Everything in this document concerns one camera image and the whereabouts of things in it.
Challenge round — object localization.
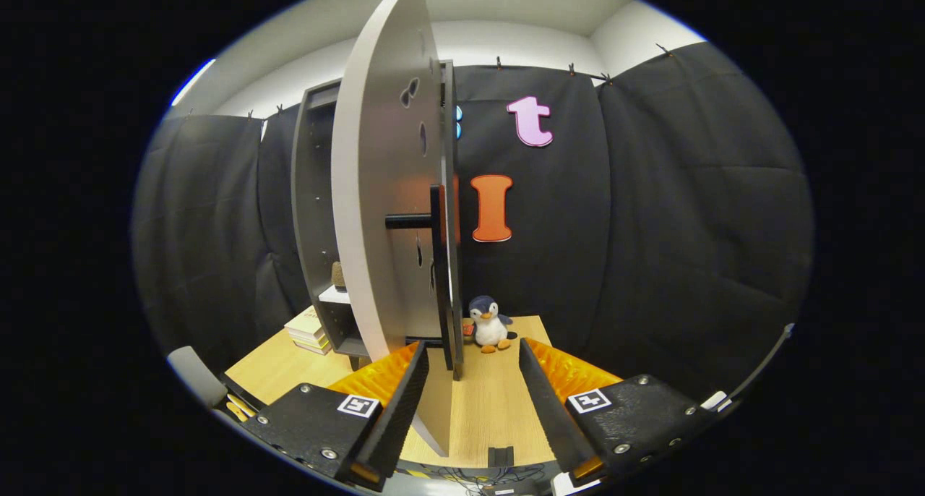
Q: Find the grey curved bar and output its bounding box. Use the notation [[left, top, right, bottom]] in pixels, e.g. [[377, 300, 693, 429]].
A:
[[166, 346, 228, 409]]

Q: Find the long ceiling light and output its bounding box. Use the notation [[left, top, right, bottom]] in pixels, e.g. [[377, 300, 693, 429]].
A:
[[170, 57, 218, 108]]

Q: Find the grey shoe cabinet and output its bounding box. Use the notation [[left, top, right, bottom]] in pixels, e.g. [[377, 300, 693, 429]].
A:
[[291, 60, 456, 370]]

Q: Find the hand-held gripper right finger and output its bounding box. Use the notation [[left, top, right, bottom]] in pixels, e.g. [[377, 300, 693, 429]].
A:
[[519, 337, 723, 486]]

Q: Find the penguin plush toy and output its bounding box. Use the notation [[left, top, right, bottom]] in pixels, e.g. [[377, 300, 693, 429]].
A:
[[462, 295, 518, 354]]

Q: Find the stack of books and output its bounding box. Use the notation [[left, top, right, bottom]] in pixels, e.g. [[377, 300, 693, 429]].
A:
[[284, 306, 335, 356]]

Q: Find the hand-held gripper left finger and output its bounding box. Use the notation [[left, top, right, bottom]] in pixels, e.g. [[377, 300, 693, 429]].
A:
[[242, 341, 431, 491]]

